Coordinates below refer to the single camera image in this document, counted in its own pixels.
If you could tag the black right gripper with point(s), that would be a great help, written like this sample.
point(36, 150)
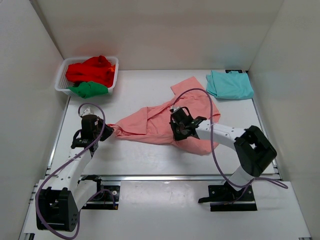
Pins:
point(176, 136)

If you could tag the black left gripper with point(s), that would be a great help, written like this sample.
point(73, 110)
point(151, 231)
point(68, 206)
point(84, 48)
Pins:
point(109, 130)

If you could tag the pink t shirt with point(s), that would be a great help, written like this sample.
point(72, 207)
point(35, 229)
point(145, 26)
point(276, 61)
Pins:
point(151, 124)

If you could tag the teal t shirt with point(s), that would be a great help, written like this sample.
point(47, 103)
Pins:
point(229, 86)

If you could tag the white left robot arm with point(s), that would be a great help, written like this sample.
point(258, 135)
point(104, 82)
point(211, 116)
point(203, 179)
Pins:
point(61, 197)

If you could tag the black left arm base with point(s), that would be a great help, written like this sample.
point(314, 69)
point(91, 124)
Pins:
point(102, 195)

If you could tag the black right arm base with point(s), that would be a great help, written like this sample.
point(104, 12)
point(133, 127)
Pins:
point(224, 198)

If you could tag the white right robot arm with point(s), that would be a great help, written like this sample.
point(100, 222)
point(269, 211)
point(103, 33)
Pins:
point(254, 151)

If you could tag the green t shirt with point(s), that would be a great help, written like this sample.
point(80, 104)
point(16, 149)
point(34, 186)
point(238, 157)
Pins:
point(89, 89)

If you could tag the red t shirt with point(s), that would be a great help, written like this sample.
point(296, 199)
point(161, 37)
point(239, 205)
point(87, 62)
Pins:
point(95, 69)

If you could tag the white plastic basket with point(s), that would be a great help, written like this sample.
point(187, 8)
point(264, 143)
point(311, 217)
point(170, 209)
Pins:
point(62, 84)

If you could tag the black label plate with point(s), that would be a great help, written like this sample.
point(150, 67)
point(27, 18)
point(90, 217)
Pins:
point(228, 71)

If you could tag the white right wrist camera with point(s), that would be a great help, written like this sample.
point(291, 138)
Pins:
point(174, 108)

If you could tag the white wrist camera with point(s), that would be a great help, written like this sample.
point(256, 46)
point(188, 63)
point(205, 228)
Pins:
point(87, 111)
point(174, 108)

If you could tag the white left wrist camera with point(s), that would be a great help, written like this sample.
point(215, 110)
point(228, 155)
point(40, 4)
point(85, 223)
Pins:
point(87, 111)

